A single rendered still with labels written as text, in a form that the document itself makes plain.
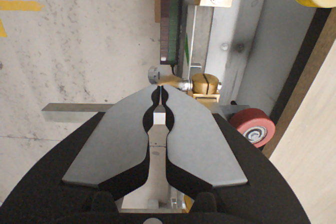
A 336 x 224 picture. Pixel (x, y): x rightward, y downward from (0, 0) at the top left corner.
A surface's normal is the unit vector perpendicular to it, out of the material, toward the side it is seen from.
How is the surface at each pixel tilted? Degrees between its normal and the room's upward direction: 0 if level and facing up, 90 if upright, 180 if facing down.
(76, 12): 0
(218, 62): 0
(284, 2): 90
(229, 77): 0
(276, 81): 90
